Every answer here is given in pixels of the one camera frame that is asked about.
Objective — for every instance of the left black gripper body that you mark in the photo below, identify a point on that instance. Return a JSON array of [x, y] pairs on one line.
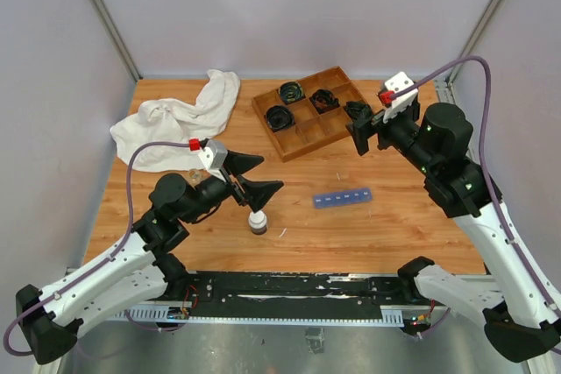
[[232, 187]]

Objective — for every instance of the clear jar of pills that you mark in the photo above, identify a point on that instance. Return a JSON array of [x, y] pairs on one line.
[[195, 176]]

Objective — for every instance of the wooden compartment tray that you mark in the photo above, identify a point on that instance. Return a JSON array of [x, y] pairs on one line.
[[312, 130]]

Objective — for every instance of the white cap dark bottle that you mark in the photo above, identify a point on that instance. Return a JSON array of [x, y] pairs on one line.
[[257, 222]]

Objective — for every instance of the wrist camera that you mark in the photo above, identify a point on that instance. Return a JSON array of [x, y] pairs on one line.
[[212, 156], [397, 93]]

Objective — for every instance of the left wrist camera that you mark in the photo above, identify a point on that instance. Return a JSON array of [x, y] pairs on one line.
[[212, 156]]

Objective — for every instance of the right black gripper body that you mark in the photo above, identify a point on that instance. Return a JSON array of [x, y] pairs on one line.
[[388, 130]]

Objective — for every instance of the rolled belt middle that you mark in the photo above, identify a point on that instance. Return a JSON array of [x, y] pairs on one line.
[[324, 100]]

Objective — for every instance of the rolled belt back left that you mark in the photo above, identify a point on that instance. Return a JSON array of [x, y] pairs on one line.
[[290, 92]]

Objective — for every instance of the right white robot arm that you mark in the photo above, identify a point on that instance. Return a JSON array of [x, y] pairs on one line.
[[519, 319]]

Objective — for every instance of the blue weekly pill organizer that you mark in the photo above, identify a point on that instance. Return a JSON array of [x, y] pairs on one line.
[[342, 198]]

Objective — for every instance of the white crumpled cloth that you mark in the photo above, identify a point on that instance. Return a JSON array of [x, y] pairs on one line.
[[172, 120]]

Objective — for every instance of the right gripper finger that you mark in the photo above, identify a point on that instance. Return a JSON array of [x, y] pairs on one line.
[[358, 113], [360, 131]]

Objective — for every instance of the rolled belt right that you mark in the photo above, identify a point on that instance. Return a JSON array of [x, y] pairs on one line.
[[357, 109]]

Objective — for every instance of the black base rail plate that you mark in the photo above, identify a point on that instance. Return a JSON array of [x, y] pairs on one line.
[[289, 295]]

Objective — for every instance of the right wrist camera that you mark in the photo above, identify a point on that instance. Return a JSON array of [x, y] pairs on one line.
[[397, 93]]

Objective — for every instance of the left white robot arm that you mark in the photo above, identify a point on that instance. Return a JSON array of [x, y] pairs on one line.
[[140, 265]]

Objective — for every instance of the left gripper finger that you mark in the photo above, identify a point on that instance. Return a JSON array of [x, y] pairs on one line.
[[238, 163], [259, 193]]

